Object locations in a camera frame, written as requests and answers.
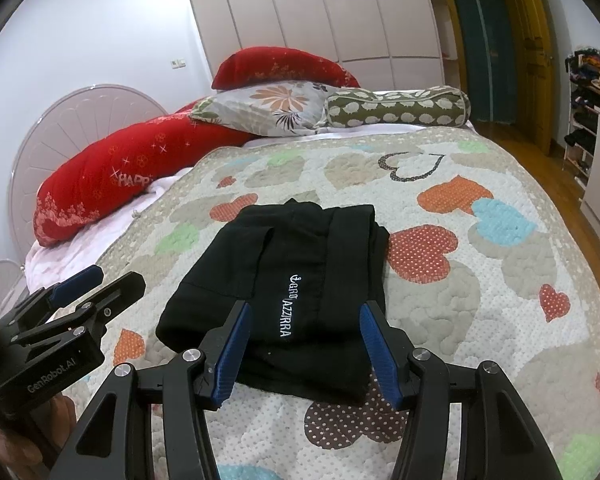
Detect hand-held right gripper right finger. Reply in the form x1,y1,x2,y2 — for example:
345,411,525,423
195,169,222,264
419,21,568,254
358,301,563,480

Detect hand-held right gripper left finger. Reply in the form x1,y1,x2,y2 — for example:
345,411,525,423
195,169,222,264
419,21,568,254
67,301,253,480

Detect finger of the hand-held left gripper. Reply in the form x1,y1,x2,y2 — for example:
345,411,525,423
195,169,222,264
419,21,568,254
17,271,147,346
10,266,105,326

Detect black pants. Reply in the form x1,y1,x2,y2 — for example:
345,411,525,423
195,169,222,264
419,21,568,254
155,200,391,403

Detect person's left hand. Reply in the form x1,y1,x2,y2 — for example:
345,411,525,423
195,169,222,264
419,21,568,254
0,397,78,480

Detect white bed sheet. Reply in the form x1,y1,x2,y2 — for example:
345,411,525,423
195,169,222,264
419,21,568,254
24,170,196,296

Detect long red pillow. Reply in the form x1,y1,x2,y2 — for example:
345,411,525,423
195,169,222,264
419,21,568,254
34,100,261,247

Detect heart pattern quilt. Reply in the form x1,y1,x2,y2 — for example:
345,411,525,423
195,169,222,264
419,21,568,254
22,127,600,480

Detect white round headboard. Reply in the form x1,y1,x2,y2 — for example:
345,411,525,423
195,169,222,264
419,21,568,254
0,85,168,306

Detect floral pillow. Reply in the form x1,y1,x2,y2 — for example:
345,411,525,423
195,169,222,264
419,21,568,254
189,80,346,137

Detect green sheep pattern bolster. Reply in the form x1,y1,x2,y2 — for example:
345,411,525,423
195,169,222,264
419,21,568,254
325,87,472,128

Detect short red pillow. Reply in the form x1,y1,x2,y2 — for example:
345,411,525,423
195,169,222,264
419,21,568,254
211,46,361,91

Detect teal curtain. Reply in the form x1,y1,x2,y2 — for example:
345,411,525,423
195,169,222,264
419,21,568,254
447,0,511,123

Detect cluttered shelf rack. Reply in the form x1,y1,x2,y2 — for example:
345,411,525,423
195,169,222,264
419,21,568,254
562,49,600,186

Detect yellow wooden door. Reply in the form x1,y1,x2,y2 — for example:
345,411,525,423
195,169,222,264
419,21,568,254
500,0,553,153

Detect white wardrobe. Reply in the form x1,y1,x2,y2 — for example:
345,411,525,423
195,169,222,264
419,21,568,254
182,0,461,92

